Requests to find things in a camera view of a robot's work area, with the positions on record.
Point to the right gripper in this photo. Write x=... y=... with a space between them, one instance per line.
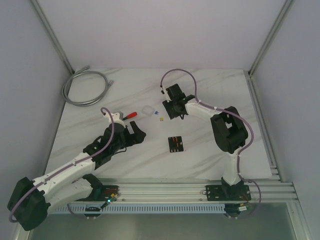
x=171 y=114

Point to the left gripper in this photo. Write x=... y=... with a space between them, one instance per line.
x=129 y=136

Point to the black fuse box base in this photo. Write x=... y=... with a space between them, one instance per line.
x=174 y=148

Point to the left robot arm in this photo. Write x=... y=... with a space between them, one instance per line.
x=33 y=200

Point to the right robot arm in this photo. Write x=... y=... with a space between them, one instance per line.
x=230 y=135

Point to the clear plastic fuse box cover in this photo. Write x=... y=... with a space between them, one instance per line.
x=148 y=110

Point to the red handled screwdriver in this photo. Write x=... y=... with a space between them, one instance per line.
x=131 y=115

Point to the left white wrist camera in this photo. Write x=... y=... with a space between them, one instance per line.
x=117 y=118

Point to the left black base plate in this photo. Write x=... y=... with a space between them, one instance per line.
x=105 y=191

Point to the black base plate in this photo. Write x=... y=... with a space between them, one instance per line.
x=226 y=193
x=105 y=191

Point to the grey slotted cable duct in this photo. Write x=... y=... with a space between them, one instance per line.
x=143 y=208

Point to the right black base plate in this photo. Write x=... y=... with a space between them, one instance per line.
x=226 y=193

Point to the aluminium front rail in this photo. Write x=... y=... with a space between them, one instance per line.
x=162 y=191

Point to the right aluminium frame post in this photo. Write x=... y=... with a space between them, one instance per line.
x=276 y=26

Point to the aluminium frame post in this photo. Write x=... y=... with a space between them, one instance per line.
x=276 y=26
x=51 y=34

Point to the left aluminium frame post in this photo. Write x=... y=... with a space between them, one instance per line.
x=51 y=34

